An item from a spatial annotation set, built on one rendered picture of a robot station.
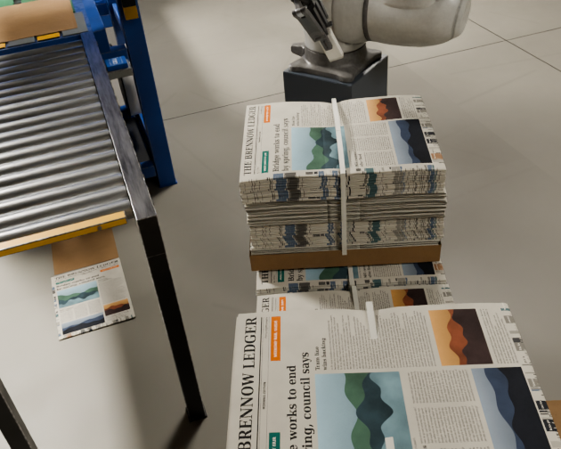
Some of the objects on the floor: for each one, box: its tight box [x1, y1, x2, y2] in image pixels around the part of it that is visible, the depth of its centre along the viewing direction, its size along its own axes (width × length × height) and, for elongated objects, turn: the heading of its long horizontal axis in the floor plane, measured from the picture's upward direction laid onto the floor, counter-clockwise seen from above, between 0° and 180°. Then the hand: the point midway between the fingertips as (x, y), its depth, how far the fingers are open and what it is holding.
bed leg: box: [144, 252, 207, 423], centre depth 184 cm, size 6×6×68 cm
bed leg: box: [0, 343, 38, 449], centre depth 173 cm, size 6×6×68 cm
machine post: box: [116, 0, 177, 188], centre depth 265 cm, size 9×9×155 cm
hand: (329, 44), depth 129 cm, fingers closed
